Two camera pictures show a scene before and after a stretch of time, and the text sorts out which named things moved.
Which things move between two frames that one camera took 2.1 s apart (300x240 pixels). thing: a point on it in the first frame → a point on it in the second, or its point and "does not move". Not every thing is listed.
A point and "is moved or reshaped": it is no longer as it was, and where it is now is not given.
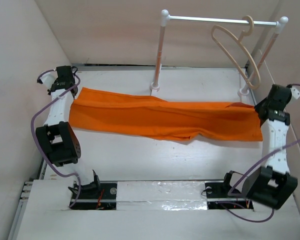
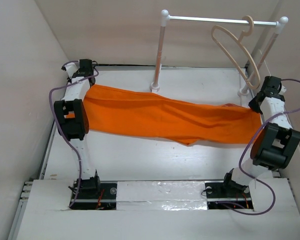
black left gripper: (55, 82) → (69, 78)
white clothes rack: (165, 17) does not move
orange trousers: (197, 121) is moved or reshaped
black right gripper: (258, 107) → (253, 105)
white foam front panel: (152, 210) does not move
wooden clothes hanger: (239, 40) does not move
